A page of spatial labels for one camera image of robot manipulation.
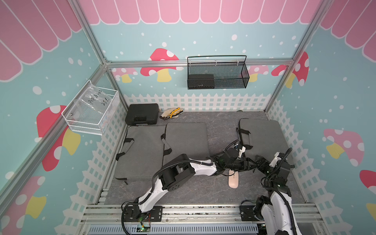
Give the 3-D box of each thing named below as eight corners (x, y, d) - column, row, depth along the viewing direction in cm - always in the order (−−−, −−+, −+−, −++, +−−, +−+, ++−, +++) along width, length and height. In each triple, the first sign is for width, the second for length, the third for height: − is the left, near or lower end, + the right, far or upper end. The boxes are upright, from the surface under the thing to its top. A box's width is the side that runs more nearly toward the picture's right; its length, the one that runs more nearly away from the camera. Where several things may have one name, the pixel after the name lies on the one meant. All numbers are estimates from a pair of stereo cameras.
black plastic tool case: (124, 125, 113) (121, 119, 108) (131, 109, 124) (128, 103, 119) (156, 125, 113) (155, 119, 108) (160, 109, 124) (158, 103, 119)
